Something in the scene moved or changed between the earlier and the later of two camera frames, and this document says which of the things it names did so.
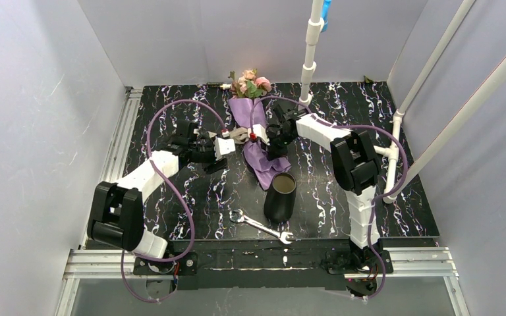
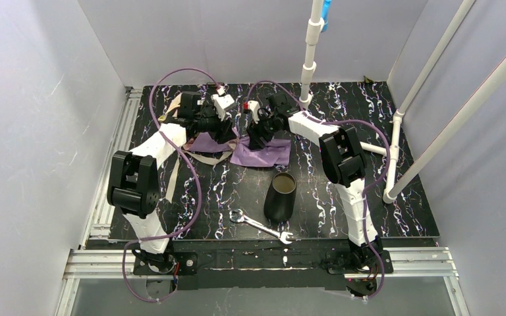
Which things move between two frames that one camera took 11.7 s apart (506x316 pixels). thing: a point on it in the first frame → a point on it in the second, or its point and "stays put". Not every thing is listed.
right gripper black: x=277 y=142 → x=258 y=132
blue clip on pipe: x=326 y=8 stays put
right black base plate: x=354 y=261 stays put
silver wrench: x=236 y=215 stays put
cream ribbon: x=240 y=135 → x=172 y=190
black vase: x=280 y=200 stays put
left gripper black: x=211 y=153 → x=224 y=129
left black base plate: x=185 y=266 stays put
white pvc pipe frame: x=394 y=190 stays put
